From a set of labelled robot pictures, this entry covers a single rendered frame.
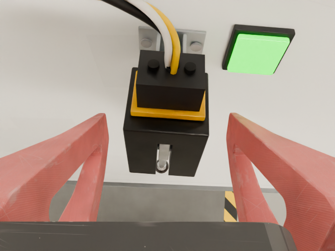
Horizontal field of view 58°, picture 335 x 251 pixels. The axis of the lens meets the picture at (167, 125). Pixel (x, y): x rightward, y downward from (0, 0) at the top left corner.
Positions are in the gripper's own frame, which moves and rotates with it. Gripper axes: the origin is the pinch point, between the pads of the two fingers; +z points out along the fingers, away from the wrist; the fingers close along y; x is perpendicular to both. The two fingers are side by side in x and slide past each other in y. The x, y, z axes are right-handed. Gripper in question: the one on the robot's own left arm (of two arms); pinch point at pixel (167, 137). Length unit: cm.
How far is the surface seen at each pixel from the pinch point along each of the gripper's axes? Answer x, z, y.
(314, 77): 3.3, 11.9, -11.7
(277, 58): 0.8, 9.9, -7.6
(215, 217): 109, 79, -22
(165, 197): 101, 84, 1
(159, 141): 1.9, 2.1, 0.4
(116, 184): 28.3, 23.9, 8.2
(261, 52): 0.3, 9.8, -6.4
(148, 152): 3.1, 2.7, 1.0
